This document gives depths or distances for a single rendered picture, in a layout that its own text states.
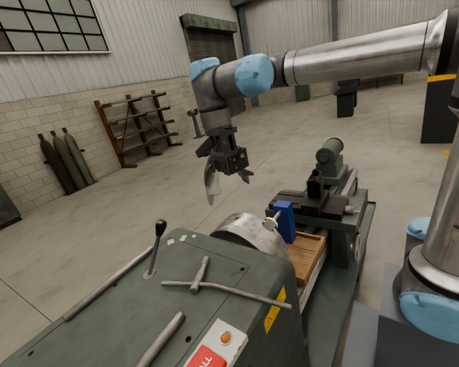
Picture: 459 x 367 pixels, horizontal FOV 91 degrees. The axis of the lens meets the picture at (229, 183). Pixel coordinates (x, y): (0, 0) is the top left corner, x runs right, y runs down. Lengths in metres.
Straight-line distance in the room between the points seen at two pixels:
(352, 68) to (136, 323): 0.71
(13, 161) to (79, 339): 6.62
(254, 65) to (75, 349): 0.71
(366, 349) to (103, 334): 0.87
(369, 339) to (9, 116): 7.25
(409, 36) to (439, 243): 0.34
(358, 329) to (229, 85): 1.00
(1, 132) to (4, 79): 1.19
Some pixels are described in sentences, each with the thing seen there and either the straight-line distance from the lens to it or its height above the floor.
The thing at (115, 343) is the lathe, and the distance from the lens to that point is 0.65.
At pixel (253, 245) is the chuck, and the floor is 1.20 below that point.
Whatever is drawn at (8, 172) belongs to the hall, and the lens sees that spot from 7.17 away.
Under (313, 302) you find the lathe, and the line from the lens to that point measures 1.48.
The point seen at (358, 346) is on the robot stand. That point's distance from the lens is 1.12.
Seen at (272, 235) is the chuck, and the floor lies 1.18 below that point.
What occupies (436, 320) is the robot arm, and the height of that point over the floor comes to 1.27.
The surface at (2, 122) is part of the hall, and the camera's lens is 7.23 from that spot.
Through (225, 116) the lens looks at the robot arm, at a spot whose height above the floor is 1.64.
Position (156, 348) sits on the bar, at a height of 1.27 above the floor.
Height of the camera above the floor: 1.71
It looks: 23 degrees down
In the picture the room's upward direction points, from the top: 13 degrees counter-clockwise
